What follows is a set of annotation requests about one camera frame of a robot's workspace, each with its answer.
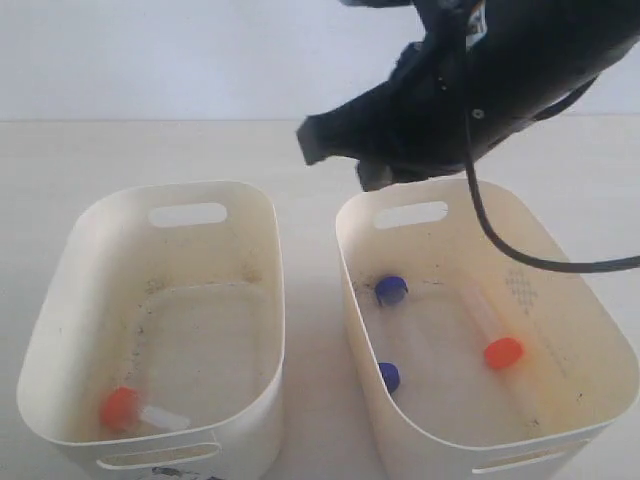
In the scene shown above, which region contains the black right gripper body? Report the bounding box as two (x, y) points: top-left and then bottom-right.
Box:
(389, 1), (639, 178)

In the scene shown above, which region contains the white plastic bin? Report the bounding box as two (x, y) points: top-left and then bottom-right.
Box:
(16, 181), (285, 479)
(335, 179), (639, 479)

